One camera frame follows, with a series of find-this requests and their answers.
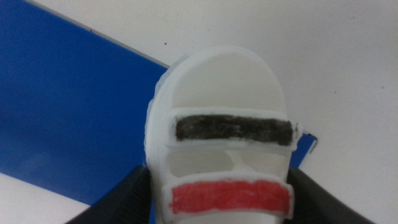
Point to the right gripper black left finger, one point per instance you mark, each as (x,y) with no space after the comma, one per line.
(127,202)

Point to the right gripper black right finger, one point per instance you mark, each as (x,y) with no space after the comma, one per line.
(317,205)

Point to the blue rectangular mat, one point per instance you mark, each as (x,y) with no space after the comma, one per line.
(71,105)

